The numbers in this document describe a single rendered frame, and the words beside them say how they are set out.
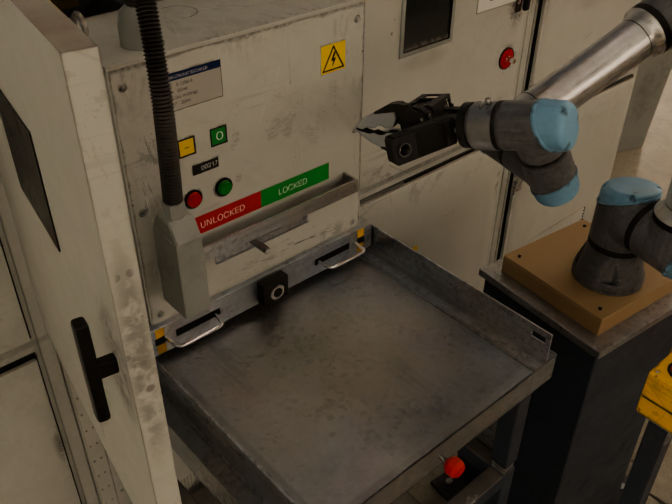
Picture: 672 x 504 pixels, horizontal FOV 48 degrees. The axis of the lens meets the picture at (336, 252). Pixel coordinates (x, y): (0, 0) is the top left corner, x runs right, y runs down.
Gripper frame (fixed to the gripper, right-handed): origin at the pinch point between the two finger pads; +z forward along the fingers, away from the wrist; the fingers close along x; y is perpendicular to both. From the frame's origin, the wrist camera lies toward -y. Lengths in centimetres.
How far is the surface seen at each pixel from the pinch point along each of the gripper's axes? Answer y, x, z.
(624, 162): 254, -115, 36
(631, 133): 266, -104, 36
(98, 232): -64, 15, -17
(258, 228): -14.6, -12.8, 15.2
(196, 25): -13.3, 22.2, 17.4
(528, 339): 6.0, -42.2, -22.9
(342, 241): 7.9, -27.3, 16.2
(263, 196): -9.5, -9.1, 17.0
